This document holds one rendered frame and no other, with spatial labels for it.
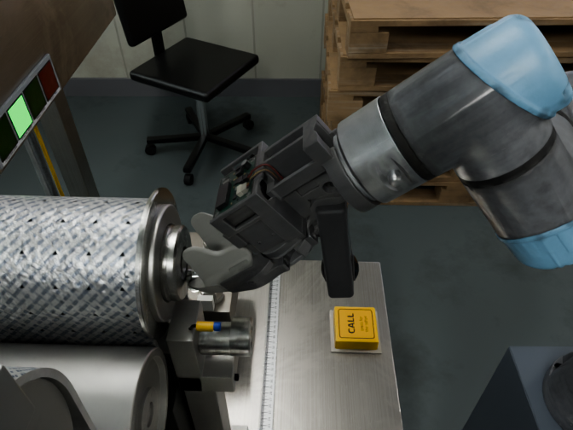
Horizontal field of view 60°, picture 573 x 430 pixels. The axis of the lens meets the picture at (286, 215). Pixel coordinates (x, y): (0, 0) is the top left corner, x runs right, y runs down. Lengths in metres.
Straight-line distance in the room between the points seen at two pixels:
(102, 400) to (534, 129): 0.39
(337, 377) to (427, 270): 1.43
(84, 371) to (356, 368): 0.48
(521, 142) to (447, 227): 2.06
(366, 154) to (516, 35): 0.12
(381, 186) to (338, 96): 1.75
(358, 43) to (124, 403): 1.70
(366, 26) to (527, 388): 1.41
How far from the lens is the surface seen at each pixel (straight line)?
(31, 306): 0.50
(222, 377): 0.55
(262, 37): 3.11
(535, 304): 2.25
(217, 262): 0.46
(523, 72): 0.35
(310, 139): 0.38
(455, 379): 1.94
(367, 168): 0.37
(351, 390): 0.82
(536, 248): 0.43
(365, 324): 0.85
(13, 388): 0.22
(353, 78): 2.07
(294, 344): 0.85
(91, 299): 0.47
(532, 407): 0.88
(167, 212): 0.49
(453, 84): 0.36
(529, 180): 0.39
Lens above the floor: 1.62
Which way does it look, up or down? 43 degrees down
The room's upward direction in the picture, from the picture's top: straight up
